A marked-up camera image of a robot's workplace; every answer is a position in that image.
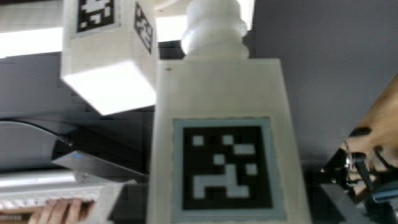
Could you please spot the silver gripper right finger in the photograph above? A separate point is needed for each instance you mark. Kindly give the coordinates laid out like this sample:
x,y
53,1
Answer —
x,y
332,206

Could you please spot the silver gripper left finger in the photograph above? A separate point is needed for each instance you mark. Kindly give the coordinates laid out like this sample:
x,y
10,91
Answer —
x,y
131,206

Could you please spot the white stool leg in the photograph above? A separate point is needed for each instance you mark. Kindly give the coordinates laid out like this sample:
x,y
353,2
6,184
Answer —
x,y
111,53
227,174

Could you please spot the white front fence bar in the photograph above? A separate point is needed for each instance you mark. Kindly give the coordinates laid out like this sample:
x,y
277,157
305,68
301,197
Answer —
x,y
31,25

